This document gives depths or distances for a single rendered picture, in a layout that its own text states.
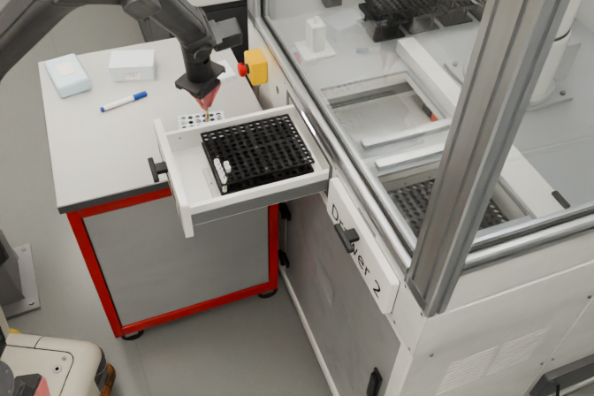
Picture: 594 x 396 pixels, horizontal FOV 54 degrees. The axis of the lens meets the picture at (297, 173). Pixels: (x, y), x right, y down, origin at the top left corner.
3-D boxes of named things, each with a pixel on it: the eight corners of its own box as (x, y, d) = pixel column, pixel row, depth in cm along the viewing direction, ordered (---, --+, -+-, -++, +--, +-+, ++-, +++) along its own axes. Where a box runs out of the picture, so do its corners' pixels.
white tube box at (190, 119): (181, 147, 156) (179, 136, 153) (178, 125, 161) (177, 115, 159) (228, 140, 158) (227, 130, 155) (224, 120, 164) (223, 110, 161)
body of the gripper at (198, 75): (227, 73, 131) (223, 47, 125) (197, 100, 126) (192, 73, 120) (204, 63, 134) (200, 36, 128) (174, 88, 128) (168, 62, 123)
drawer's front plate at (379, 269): (383, 316, 116) (392, 285, 108) (326, 209, 134) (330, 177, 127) (391, 313, 116) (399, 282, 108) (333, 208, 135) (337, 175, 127)
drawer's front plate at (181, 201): (186, 239, 128) (180, 206, 120) (158, 151, 146) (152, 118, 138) (194, 237, 128) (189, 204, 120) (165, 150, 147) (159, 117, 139)
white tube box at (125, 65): (111, 82, 174) (108, 67, 170) (115, 64, 180) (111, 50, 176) (155, 79, 175) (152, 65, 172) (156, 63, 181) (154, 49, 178)
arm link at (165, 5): (80, -67, 75) (112, 11, 75) (120, -85, 75) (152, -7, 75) (178, 17, 118) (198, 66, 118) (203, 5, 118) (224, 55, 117)
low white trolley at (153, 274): (118, 355, 195) (57, 207, 140) (92, 219, 235) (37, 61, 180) (282, 303, 211) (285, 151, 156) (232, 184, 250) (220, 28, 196)
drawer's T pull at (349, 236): (347, 255, 116) (348, 251, 115) (332, 227, 121) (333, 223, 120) (364, 250, 117) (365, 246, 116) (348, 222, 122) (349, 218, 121)
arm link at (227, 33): (179, 9, 113) (196, 50, 113) (235, -7, 116) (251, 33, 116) (177, 31, 124) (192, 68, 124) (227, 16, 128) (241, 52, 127)
